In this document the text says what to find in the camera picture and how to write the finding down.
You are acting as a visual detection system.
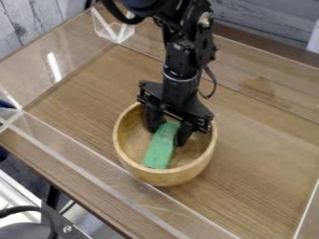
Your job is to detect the clear acrylic front wall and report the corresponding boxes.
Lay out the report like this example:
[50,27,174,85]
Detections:
[0,107,238,239]

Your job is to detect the black metal mount plate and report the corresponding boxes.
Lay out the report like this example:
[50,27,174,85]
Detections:
[40,204,94,239]

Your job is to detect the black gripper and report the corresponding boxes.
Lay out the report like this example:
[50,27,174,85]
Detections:
[137,66,216,147]

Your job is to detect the clear acrylic corner bracket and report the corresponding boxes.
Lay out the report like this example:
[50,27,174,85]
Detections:
[90,7,134,44]

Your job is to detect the brown wooden bowl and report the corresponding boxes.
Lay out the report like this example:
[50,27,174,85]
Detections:
[112,103,217,187]

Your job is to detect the green rectangular block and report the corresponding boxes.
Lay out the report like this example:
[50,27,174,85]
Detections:
[141,121,178,169]

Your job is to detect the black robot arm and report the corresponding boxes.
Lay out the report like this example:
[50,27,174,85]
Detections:
[101,0,216,146]

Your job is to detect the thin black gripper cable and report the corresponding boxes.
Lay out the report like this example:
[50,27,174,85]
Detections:
[196,66,218,101]

